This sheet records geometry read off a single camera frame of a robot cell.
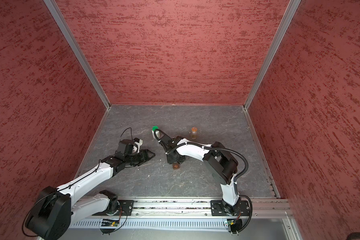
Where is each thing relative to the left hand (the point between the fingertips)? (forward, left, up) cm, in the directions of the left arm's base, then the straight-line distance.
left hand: (152, 159), depth 84 cm
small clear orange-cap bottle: (+19, -25, -1) cm, 31 cm away
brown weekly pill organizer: (-2, -14, -6) cm, 15 cm away
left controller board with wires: (-30, +18, -9) cm, 36 cm away
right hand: (-1, -12, -5) cm, 13 cm away
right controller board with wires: (-30, -44, -8) cm, 54 cm away
